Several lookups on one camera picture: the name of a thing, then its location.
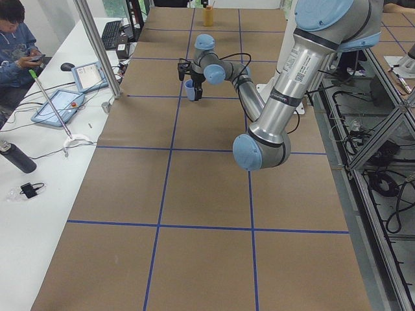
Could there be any seated person blue hoodie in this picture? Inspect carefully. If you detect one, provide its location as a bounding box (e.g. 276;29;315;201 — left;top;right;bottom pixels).
1;0;42;123

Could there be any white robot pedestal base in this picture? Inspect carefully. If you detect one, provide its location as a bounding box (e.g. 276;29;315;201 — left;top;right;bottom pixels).
256;17;296;102

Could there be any black water bottle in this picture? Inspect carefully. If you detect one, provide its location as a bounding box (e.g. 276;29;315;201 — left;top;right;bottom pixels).
1;140;37;174

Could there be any blue teach pendant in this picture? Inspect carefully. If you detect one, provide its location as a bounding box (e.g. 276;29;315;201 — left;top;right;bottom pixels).
31;89;85;128
71;62;108;93

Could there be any black keyboard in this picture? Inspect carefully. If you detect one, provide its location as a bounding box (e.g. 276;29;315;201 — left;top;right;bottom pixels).
101;20;123;51

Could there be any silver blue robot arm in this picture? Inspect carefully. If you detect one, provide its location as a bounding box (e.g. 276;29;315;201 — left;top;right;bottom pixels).
189;1;383;171

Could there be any blue teach pendant near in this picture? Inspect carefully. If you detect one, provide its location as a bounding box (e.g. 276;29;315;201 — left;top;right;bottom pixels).
31;89;85;128

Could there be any light blue plastic cup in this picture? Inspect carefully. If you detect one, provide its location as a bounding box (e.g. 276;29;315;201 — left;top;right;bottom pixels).
184;79;196;101

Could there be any metal rod green tip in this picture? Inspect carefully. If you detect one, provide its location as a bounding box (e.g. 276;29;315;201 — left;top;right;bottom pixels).
29;69;73;139

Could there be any blue teach pendant far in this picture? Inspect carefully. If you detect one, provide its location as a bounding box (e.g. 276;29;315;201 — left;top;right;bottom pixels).
71;62;108;93

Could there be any aluminium frame post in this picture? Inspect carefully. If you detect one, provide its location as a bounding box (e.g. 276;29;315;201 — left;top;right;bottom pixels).
73;0;121;99

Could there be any black computer mouse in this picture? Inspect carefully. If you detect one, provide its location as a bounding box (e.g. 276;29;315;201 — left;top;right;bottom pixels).
60;62;75;71

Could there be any bamboo wooden cup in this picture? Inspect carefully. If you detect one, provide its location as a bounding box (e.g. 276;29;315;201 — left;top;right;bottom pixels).
203;5;214;27

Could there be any small black adapter box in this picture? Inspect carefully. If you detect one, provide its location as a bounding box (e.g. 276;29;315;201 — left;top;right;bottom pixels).
20;183;45;199

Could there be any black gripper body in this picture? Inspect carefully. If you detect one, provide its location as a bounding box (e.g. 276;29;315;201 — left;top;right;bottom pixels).
190;64;204;89

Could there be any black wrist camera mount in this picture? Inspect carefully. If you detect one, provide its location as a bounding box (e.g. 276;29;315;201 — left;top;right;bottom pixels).
177;58;192;81

